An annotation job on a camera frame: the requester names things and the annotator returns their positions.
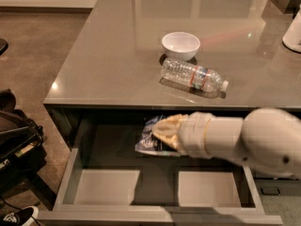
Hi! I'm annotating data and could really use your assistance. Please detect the black and white sneaker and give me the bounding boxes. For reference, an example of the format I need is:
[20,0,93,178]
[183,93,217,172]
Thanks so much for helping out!
[0,206,39,226]

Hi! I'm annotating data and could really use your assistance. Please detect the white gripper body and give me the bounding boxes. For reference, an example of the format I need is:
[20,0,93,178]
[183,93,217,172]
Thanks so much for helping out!
[177,112,214,159]

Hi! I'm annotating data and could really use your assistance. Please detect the closed lower grey drawers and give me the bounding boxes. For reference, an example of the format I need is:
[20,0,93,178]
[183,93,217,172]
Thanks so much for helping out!
[252,172,301,196]

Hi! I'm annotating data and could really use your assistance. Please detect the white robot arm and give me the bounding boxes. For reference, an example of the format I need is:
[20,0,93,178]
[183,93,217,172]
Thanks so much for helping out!
[152,108,301,180]

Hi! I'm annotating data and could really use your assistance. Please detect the clear plastic water bottle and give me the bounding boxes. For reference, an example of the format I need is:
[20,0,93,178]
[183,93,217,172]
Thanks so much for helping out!
[161,57,229,92]

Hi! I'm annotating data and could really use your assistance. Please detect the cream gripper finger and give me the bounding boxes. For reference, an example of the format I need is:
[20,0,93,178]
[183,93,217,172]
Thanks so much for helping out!
[151,114,188,151]

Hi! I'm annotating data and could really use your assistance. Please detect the white bowl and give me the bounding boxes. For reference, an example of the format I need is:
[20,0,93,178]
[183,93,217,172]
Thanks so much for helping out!
[161,32,200,61]

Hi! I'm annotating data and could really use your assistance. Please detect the blue chip bag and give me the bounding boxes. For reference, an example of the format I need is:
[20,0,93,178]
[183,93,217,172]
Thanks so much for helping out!
[135,115,181,157]

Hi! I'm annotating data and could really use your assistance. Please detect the black bag on stand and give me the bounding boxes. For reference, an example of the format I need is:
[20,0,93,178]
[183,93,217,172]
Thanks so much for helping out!
[0,89,44,170]

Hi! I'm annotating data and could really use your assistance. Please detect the open grey top drawer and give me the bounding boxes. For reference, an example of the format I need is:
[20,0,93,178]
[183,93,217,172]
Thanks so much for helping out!
[39,113,282,226]

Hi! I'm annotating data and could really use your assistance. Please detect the dark round object left edge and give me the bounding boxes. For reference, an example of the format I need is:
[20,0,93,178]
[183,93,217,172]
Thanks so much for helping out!
[0,38,8,56]

